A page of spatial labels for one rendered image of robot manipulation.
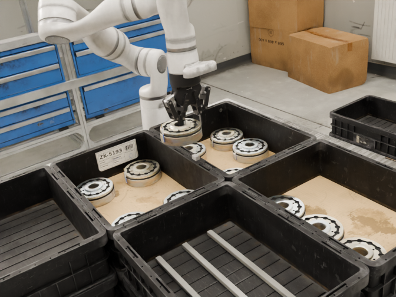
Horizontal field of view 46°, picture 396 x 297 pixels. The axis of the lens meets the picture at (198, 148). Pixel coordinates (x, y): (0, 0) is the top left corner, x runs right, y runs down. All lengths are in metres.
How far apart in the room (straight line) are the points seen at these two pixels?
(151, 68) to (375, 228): 0.82
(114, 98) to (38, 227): 2.12
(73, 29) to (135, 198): 0.45
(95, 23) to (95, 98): 2.09
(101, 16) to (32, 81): 1.94
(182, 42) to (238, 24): 3.83
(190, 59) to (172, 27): 0.08
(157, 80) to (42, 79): 1.62
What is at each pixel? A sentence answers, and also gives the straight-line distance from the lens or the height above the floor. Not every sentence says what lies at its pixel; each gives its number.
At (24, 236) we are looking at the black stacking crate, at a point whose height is 0.83.
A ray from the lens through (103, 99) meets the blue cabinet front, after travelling 3.24.
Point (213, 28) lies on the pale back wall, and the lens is 4.70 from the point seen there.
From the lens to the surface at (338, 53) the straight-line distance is 4.05.
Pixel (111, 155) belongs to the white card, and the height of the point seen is 0.90.
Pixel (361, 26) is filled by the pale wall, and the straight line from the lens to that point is 4.59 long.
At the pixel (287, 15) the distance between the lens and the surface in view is 4.55.
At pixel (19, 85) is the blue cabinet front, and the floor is 0.66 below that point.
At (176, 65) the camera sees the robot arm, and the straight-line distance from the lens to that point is 1.09.
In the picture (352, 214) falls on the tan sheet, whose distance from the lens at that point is 1.14.
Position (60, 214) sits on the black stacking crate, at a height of 0.83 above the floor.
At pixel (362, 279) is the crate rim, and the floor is 0.93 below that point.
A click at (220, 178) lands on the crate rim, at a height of 0.93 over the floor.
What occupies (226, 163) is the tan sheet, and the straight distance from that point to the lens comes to 1.35.
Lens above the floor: 1.49
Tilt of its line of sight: 27 degrees down
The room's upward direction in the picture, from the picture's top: 7 degrees counter-clockwise
